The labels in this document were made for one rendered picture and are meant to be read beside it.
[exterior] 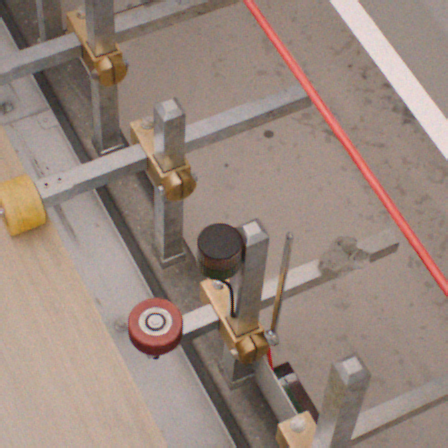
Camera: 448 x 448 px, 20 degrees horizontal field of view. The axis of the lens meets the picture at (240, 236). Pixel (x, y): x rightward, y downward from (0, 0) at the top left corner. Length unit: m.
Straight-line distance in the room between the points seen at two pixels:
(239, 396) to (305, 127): 1.31
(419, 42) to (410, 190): 2.89
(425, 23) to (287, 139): 2.94
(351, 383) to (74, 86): 1.03
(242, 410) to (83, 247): 0.45
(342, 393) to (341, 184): 1.61
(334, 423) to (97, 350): 0.39
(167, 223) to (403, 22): 1.79
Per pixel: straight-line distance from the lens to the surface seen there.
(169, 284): 2.09
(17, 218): 1.86
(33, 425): 1.76
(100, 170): 1.90
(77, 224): 2.25
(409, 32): 0.22
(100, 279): 2.19
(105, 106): 2.13
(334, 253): 1.93
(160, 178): 1.88
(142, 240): 2.13
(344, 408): 1.56
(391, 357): 2.85
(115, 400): 1.77
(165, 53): 3.32
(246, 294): 1.75
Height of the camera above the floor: 2.50
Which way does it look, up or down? 57 degrees down
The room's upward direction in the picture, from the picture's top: 5 degrees clockwise
